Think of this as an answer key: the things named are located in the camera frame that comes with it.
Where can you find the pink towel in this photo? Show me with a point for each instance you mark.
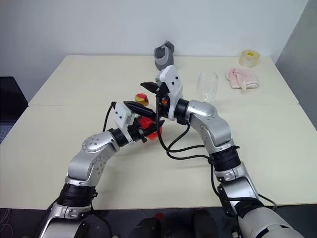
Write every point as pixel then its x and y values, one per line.
pixel 241 77

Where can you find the clear wine glass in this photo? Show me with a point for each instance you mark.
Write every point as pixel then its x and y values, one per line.
pixel 206 84

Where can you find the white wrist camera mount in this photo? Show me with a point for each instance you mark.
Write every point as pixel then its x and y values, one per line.
pixel 121 114
pixel 173 84

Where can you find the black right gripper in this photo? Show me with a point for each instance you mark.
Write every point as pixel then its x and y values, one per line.
pixel 163 109

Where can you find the black laptop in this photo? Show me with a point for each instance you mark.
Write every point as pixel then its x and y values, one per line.
pixel 10 104

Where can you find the dark rounded shape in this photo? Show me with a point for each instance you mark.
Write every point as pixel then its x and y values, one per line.
pixel 144 229

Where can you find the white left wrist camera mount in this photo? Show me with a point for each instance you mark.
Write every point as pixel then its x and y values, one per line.
pixel 121 114

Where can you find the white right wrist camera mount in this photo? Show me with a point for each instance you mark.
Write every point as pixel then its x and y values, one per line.
pixel 173 84

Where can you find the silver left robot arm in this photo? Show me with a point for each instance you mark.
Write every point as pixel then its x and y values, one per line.
pixel 96 146

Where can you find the clear tape roll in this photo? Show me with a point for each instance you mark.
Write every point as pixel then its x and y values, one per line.
pixel 248 60

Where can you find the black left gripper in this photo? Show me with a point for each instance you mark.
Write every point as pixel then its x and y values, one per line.
pixel 136 131

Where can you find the yellow red small toy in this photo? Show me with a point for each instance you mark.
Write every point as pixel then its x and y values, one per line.
pixel 141 98

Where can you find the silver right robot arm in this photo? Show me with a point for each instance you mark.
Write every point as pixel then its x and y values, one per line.
pixel 213 124

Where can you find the grey fabric object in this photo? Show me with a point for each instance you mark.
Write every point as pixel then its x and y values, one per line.
pixel 163 57

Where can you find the clear bottle with red drink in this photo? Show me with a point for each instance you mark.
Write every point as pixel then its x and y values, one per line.
pixel 151 136

